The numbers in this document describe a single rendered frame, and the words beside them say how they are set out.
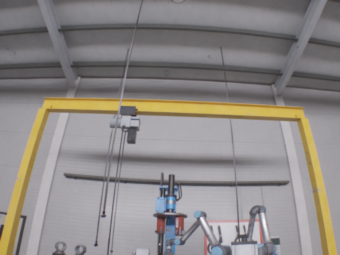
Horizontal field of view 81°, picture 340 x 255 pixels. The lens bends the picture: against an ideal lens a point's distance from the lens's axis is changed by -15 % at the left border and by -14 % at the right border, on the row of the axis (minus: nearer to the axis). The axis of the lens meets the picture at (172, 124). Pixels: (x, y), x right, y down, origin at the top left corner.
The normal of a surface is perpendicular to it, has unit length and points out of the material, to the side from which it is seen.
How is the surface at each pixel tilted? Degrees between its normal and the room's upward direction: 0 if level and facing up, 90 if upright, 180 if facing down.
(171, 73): 173
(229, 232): 90
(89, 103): 90
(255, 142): 90
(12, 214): 90
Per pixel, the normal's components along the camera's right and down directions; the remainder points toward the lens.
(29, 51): -0.03, 0.80
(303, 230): 0.02, -0.50
